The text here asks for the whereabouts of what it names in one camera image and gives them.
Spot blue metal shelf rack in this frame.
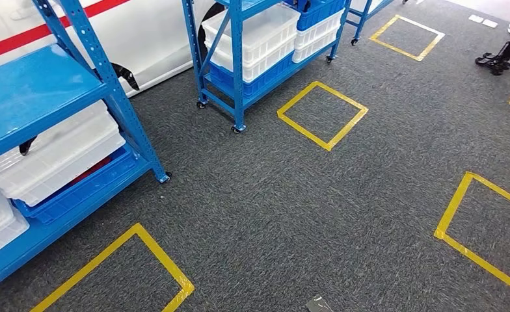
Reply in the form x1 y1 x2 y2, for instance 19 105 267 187
0 0 172 298
346 0 395 47
181 0 353 135

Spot yellow floor tape square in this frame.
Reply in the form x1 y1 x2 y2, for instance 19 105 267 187
276 81 369 152
30 223 195 312

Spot white car with red stripe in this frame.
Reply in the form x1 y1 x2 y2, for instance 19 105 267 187
0 0 230 98

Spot red item in bin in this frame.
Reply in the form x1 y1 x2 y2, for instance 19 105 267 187
70 157 112 185

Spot black wheeled base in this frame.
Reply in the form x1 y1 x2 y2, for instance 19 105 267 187
474 51 510 77

